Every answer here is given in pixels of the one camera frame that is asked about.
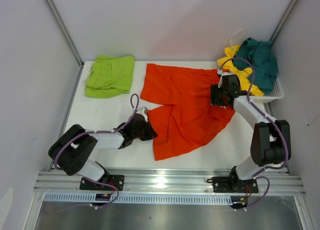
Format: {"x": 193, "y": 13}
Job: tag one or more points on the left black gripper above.
{"x": 151, "y": 134}

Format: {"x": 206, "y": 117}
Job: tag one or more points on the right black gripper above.
{"x": 214, "y": 90}

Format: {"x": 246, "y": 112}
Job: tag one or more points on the orange shorts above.
{"x": 184, "y": 119}

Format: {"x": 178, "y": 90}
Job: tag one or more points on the lime green shorts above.
{"x": 110, "y": 77}

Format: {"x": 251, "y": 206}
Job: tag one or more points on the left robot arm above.
{"x": 71, "y": 152}

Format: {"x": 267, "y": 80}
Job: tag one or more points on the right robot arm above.
{"x": 271, "y": 140}

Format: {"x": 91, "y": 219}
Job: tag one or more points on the yellow shorts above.
{"x": 243, "y": 75}

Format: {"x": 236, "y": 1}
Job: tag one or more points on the teal shorts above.
{"x": 259, "y": 54}

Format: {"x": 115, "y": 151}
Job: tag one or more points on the white plastic basket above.
{"x": 276, "y": 94}

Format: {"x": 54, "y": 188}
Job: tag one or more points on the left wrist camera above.
{"x": 143, "y": 111}

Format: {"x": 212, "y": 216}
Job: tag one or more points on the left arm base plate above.
{"x": 104, "y": 183}

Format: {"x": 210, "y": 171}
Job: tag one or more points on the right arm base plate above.
{"x": 231, "y": 184}

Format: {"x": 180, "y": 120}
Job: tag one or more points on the slotted cable duct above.
{"x": 207, "y": 199}

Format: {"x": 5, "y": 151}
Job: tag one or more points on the aluminium rail frame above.
{"x": 171, "y": 181}

